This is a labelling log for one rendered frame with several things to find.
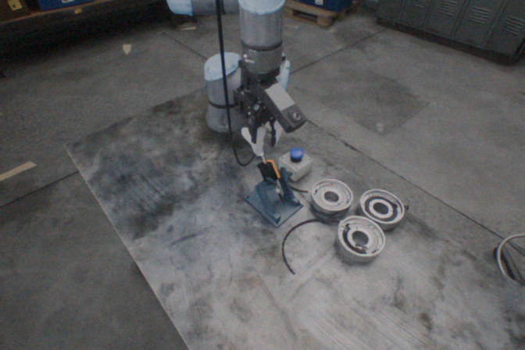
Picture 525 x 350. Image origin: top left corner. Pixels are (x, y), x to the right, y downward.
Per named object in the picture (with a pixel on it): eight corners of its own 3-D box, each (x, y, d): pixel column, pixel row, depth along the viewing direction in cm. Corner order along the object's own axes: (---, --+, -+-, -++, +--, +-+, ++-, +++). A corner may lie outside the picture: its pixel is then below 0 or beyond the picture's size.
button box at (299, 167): (312, 169, 91) (313, 158, 87) (295, 182, 87) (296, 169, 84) (292, 155, 95) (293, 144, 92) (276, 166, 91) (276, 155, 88)
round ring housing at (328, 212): (353, 196, 83) (357, 186, 80) (344, 226, 76) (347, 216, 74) (317, 183, 87) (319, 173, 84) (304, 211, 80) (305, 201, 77)
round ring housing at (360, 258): (390, 250, 71) (394, 241, 69) (358, 273, 67) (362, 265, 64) (356, 219, 78) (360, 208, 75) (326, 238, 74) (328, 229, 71)
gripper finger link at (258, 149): (245, 145, 73) (249, 111, 68) (262, 158, 70) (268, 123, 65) (235, 149, 71) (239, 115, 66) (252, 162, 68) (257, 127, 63)
